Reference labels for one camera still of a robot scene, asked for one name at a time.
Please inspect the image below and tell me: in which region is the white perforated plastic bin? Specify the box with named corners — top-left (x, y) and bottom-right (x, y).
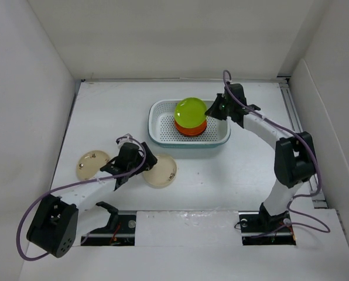
top-left (148, 97), bottom-right (231, 148)

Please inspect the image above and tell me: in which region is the beige plate with black mark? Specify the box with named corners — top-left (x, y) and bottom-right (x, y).
top-left (142, 154), bottom-right (177, 189)

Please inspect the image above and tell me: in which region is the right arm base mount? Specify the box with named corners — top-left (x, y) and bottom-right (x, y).
top-left (234, 213), bottom-right (296, 246)

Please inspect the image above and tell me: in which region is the green plate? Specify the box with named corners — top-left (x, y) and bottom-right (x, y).
top-left (174, 97), bottom-right (207, 128)

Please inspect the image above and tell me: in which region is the right aluminium rail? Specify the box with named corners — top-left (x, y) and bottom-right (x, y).
top-left (279, 76), bottom-right (328, 209)

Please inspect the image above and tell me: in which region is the orange plate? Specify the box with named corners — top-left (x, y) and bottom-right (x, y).
top-left (174, 120), bottom-right (207, 138)

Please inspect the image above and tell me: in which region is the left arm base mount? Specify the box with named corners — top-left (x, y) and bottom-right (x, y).
top-left (80, 201), bottom-right (137, 246)

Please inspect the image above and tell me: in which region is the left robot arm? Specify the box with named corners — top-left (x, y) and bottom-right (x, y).
top-left (26, 139), bottom-right (158, 258)

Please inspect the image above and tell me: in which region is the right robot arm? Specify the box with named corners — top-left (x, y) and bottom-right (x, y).
top-left (206, 81), bottom-right (316, 232)

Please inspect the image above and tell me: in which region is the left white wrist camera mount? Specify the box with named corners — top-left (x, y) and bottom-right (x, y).
top-left (116, 134), bottom-right (133, 148)

